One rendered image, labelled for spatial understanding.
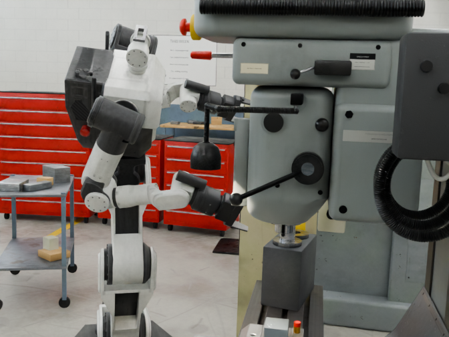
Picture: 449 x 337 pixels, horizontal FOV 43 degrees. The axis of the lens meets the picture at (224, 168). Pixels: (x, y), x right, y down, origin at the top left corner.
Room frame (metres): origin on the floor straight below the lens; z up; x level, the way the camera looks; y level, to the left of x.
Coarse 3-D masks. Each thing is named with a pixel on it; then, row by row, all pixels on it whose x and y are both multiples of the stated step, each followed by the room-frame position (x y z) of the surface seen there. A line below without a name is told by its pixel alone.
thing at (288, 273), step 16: (272, 240) 1.75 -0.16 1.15; (304, 240) 1.76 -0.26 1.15; (272, 256) 1.67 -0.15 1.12; (288, 256) 1.65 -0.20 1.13; (304, 256) 1.67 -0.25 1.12; (272, 272) 1.67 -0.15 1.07; (288, 272) 1.65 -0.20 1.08; (304, 272) 1.68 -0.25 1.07; (272, 288) 1.67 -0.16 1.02; (288, 288) 1.65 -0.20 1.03; (304, 288) 1.70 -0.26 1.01; (272, 304) 1.66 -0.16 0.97; (288, 304) 1.65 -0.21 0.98
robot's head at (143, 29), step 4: (136, 28) 1.81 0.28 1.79; (140, 28) 1.81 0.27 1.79; (144, 28) 1.82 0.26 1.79; (136, 32) 1.79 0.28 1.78; (144, 32) 1.80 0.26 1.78; (136, 36) 1.77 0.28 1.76; (144, 36) 1.78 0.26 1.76; (148, 36) 1.83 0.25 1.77; (136, 40) 1.76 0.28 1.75; (140, 40) 1.76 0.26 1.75; (144, 40) 1.76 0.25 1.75
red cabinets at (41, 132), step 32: (0, 96) 6.34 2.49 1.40; (32, 96) 6.32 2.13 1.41; (64, 96) 6.29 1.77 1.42; (0, 128) 6.34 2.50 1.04; (32, 128) 6.31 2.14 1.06; (64, 128) 6.28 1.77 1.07; (0, 160) 6.34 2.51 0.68; (32, 160) 6.32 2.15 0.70; (64, 160) 6.28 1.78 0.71; (160, 160) 6.16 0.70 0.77; (224, 160) 5.88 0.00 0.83; (224, 192) 5.88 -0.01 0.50; (192, 224) 5.99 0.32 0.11
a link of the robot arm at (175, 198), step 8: (152, 184) 1.79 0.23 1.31; (152, 192) 1.75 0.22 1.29; (160, 192) 1.74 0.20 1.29; (168, 192) 1.74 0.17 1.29; (176, 192) 1.73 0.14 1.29; (184, 192) 1.74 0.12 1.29; (152, 200) 1.75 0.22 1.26; (160, 200) 1.74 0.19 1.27; (168, 200) 1.74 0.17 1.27; (176, 200) 1.74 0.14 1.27; (184, 200) 1.73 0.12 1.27; (160, 208) 1.75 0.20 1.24; (168, 208) 1.75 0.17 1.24; (176, 208) 1.75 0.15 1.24
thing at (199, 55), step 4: (192, 52) 1.49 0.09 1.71; (196, 52) 1.48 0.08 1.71; (200, 52) 1.48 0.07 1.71; (204, 52) 1.48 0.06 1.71; (208, 52) 1.48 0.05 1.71; (192, 56) 1.48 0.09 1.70; (196, 56) 1.48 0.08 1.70; (200, 56) 1.48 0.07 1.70; (204, 56) 1.48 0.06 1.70; (208, 56) 1.48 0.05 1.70; (212, 56) 1.48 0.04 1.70; (216, 56) 1.48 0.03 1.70; (220, 56) 1.48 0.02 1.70; (224, 56) 1.48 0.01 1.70; (228, 56) 1.47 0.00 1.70; (232, 56) 1.47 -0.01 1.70
